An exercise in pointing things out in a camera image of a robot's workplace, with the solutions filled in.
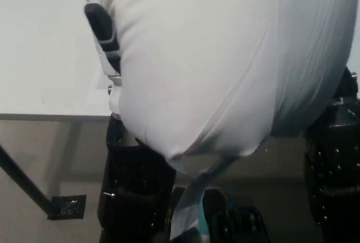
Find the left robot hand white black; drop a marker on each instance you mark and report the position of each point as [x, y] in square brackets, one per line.
[105, 32]

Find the white square pillow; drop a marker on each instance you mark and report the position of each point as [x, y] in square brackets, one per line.
[225, 57]

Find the white pillow care label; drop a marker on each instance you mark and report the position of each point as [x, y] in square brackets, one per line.
[191, 200]

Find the black diagonal table leg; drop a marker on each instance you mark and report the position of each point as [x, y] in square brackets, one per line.
[25, 178]

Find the black table leg floor plate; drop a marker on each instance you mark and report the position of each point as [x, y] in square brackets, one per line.
[70, 207]

